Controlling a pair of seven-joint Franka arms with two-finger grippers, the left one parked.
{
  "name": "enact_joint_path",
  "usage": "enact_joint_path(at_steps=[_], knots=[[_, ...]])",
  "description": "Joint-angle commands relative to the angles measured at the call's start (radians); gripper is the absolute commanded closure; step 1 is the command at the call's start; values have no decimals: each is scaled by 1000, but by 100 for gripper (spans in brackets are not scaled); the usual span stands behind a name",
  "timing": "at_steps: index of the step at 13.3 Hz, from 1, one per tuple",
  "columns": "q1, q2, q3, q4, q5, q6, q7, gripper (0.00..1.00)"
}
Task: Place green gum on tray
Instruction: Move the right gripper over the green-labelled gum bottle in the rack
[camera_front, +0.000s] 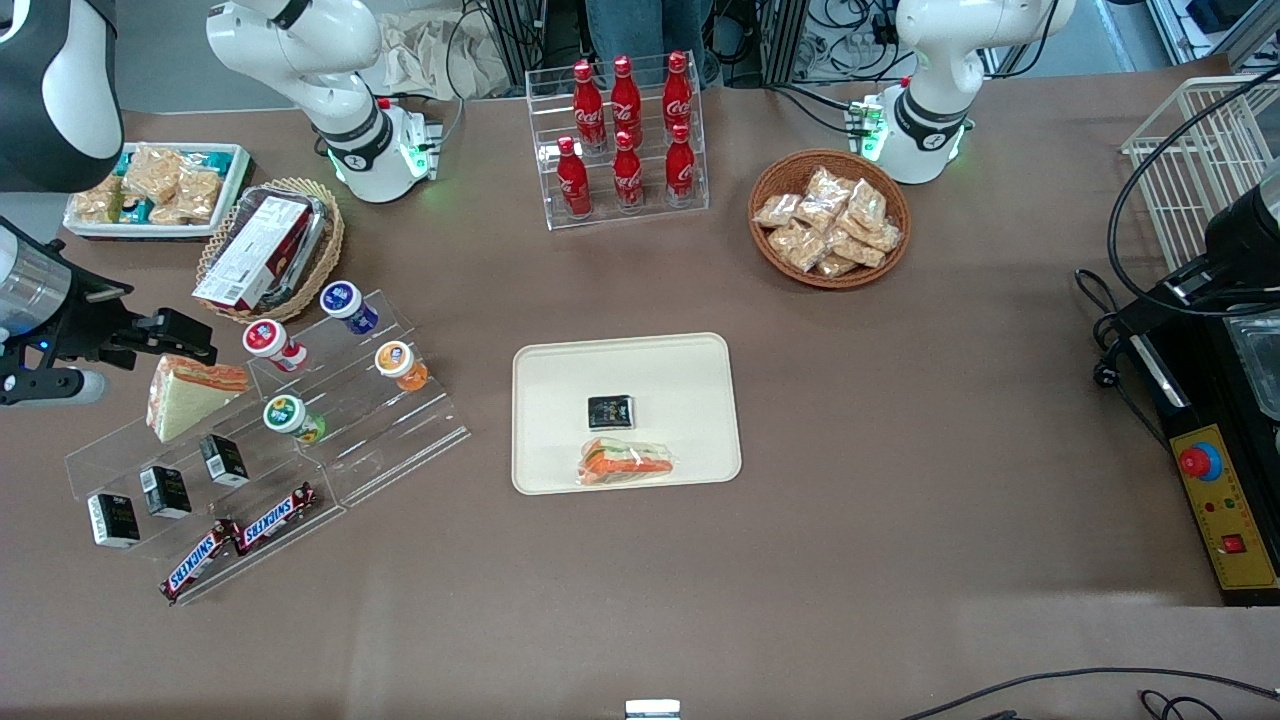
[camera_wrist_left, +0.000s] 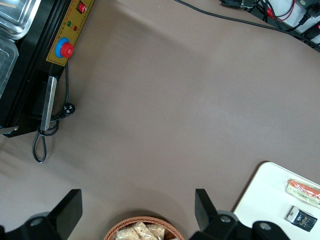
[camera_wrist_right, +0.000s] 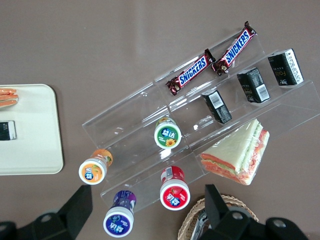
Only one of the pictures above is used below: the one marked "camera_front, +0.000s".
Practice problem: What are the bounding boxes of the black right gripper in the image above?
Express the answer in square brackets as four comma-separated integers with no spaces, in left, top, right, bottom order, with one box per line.
[58,278,219,371]

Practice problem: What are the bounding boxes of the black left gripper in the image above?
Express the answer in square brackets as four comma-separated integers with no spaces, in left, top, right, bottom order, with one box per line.
[1112,250,1246,337]

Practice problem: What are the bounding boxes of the red lid gum bottle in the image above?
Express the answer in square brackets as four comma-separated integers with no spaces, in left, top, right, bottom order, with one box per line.
[241,319,309,374]

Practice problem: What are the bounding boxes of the green lid gum bottle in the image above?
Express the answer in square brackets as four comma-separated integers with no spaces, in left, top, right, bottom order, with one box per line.
[262,394,327,447]

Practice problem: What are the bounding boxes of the blue lid gum bottle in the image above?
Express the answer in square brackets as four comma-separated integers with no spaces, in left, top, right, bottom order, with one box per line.
[319,280,382,337]

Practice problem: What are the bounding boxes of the orange lid gum bottle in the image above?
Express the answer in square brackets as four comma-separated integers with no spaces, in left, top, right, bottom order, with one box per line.
[374,340,430,393]

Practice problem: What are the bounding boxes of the cream plastic tray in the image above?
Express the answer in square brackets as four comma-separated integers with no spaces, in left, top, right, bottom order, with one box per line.
[511,332,744,497]

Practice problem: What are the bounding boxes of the upright triangle wrapped sandwich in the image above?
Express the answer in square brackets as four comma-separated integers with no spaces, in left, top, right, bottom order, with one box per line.
[146,354,250,445]

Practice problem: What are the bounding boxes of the red white cookie box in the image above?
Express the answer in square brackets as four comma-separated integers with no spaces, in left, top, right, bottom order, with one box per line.
[192,194,312,314]

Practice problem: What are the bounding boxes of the small black chocolate box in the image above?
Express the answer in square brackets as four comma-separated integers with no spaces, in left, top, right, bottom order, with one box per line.
[87,491,142,549]
[139,464,193,520]
[198,433,250,489]

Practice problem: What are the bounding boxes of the rice cracker snack packet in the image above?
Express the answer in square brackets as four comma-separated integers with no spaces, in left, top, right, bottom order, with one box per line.
[121,144,187,207]
[174,167,224,224]
[69,174,127,224]

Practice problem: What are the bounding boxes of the red emergency stop button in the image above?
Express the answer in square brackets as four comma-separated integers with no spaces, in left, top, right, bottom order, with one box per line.
[1177,441,1224,482]

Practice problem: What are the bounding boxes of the white plastic bin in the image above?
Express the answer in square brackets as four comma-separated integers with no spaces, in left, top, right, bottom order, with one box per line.
[62,142,255,242]

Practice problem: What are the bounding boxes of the clear acrylic chocolate stand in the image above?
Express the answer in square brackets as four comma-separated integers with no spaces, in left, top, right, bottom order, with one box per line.
[64,384,347,609]

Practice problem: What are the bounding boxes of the oval wicker basket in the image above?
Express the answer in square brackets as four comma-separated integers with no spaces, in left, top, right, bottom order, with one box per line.
[194,177,347,324]

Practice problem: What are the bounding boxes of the clear plastic cookie container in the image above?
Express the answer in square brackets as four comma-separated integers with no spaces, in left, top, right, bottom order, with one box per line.
[224,184,332,301]

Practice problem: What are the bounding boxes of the snickers bar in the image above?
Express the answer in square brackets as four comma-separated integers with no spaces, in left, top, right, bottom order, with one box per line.
[232,482,320,555]
[159,519,242,605]

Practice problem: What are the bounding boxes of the black yellow control box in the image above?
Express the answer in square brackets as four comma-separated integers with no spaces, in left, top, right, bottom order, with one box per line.
[1128,308,1280,609]

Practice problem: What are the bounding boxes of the crumpled brown paper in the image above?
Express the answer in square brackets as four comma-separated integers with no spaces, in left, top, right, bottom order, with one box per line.
[384,8,513,101]

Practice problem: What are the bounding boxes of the round wicker basket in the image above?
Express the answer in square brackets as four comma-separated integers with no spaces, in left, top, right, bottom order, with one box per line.
[747,149,912,291]

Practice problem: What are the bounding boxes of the red cola bottle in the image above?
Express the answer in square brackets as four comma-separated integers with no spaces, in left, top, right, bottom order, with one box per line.
[664,123,698,207]
[555,135,594,219]
[611,129,646,212]
[571,59,609,153]
[661,51,694,135]
[609,55,644,141]

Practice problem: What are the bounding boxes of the flat black packet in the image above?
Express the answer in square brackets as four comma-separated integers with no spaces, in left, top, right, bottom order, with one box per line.
[586,394,637,432]

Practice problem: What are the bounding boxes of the flat wrapped sandwich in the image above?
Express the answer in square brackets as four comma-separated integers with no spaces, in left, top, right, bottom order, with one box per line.
[576,437,677,489]

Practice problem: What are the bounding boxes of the clear acrylic bottle rack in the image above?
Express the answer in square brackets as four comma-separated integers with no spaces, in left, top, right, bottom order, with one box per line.
[524,54,712,232]

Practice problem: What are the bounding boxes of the person in blue jeans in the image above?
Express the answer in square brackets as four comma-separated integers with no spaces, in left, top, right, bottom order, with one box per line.
[584,0,717,87]

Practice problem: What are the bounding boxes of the black cable with plug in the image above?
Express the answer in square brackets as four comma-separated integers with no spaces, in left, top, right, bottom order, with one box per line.
[1074,264,1173,426]

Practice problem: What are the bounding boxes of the thick black hanging cable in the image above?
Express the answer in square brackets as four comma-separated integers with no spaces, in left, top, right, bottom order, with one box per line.
[1104,62,1280,321]

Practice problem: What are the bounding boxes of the silver bar wrist camera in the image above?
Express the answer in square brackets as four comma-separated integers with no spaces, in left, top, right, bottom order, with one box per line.
[0,368,107,407]

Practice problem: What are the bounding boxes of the white wire basket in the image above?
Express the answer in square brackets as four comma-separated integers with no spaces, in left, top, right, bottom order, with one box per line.
[1119,74,1280,273]

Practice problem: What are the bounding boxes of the thin black table cable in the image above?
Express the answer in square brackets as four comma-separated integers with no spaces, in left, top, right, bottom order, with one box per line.
[898,664,1280,720]

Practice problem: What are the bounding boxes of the aluminium frame post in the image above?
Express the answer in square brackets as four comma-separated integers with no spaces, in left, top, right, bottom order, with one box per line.
[758,0,813,87]

